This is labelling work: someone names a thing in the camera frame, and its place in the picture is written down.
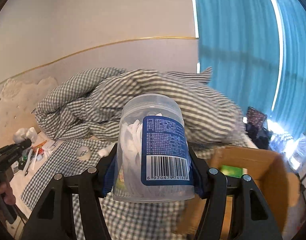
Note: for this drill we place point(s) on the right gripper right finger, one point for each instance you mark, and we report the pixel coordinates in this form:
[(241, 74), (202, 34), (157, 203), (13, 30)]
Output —
[(230, 199)]

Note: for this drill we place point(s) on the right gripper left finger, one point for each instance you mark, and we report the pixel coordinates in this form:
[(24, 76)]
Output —
[(69, 200)]

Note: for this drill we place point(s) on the white tissue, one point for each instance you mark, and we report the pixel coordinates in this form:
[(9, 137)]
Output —
[(25, 133)]

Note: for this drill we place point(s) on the white tape roll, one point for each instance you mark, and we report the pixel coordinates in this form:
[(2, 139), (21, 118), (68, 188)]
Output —
[(83, 153)]

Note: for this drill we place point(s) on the white plastic tube fitting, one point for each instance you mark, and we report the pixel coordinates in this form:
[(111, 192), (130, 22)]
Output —
[(104, 152)]

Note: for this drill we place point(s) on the clear floss pick jar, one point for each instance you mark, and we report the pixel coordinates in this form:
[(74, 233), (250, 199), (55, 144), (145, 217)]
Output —
[(153, 163)]

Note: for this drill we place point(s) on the person left hand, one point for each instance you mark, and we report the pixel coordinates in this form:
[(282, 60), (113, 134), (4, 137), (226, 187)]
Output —
[(6, 190)]

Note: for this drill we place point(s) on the brown cardboard box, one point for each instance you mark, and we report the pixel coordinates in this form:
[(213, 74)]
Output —
[(257, 179)]

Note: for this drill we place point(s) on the green medicine box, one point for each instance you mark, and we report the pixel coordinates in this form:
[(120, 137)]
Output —
[(232, 171)]

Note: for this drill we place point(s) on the cream padded headboard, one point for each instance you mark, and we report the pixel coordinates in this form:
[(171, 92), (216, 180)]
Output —
[(17, 103)]

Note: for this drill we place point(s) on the checked bed sheet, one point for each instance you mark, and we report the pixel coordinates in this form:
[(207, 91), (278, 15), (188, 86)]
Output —
[(124, 220)]

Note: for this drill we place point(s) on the pack of water bottles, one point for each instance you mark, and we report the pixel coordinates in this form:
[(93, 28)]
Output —
[(278, 142)]

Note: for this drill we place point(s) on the grey checked duvet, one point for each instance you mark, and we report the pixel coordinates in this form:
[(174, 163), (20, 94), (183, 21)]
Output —
[(92, 103)]

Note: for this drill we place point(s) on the dark floral bag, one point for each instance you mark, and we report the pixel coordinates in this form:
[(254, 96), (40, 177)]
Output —
[(255, 117)]

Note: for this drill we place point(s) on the blue window curtain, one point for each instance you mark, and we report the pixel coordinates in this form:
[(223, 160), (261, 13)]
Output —
[(257, 50)]

